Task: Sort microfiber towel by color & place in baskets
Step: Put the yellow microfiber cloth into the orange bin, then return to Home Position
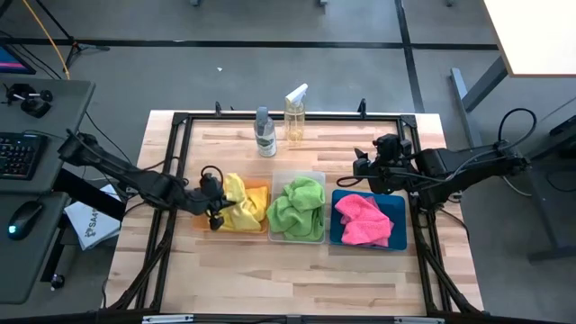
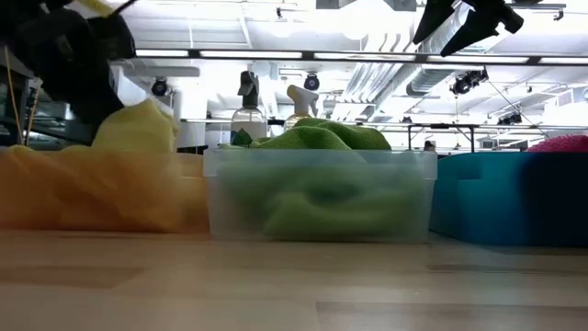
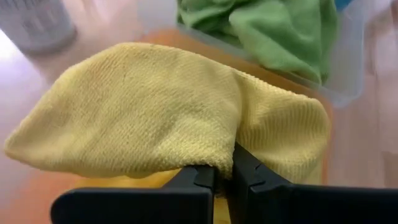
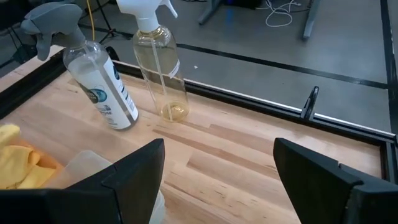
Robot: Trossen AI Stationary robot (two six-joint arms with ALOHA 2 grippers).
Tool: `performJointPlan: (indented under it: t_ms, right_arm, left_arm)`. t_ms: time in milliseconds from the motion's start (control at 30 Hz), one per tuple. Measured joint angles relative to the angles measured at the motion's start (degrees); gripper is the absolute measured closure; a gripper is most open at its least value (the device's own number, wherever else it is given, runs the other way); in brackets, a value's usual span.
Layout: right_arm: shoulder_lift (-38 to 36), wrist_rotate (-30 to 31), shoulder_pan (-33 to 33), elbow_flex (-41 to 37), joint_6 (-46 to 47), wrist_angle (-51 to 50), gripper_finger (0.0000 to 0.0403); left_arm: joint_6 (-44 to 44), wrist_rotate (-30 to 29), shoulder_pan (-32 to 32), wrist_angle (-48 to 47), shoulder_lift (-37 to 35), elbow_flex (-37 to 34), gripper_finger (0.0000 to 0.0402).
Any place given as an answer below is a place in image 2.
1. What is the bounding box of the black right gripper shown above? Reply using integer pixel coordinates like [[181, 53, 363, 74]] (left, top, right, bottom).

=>
[[412, 0, 511, 58]]

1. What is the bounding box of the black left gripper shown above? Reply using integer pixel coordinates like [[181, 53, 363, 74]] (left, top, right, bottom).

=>
[[20, 8, 137, 138]]

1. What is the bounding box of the yellow microfiber towel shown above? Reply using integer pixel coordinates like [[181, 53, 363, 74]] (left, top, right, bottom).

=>
[[90, 97, 180, 154], [0, 144, 185, 233]]

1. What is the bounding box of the pink microfiber towel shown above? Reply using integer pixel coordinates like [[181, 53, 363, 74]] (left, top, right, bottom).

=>
[[526, 133, 588, 154]]

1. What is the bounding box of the green microfiber towel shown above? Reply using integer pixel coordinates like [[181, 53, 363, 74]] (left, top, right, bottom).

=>
[[219, 117, 393, 152], [219, 160, 428, 242]]

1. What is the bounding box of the black ceiling spotlight cluster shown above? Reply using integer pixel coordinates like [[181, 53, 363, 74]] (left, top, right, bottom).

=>
[[497, 111, 524, 127], [449, 67, 490, 97]]

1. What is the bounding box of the black framed background table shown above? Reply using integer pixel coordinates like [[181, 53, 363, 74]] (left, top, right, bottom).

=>
[[406, 122, 481, 154]]

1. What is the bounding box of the orange plastic basket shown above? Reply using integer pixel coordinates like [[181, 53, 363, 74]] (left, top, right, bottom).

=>
[[0, 146, 210, 234]]

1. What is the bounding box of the clear plastic basket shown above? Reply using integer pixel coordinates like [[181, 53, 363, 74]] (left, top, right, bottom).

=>
[[203, 147, 438, 244]]

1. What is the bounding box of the long ceiling light bar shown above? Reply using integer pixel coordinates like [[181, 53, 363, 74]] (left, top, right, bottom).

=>
[[135, 48, 588, 66]]

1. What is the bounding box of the blue plastic basket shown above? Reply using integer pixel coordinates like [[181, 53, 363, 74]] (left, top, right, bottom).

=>
[[429, 151, 588, 248]]

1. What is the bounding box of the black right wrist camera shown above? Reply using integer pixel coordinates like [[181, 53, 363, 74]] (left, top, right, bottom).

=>
[[498, 3, 526, 35]]

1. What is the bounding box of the yellow cable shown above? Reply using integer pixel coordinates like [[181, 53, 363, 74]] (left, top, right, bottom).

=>
[[2, 43, 40, 146]]

